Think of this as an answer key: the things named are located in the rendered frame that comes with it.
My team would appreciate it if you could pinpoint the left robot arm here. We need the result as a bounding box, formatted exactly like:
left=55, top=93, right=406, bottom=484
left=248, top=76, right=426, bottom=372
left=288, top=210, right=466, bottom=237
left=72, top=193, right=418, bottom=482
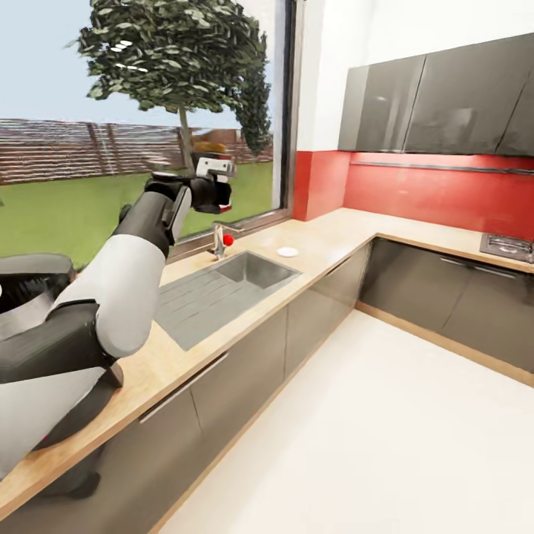
left=0, top=158, right=237, bottom=478

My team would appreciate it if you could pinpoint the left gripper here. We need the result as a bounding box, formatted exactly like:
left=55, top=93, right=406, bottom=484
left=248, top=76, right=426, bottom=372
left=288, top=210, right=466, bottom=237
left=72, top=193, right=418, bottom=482
left=192, top=178, right=231, bottom=205

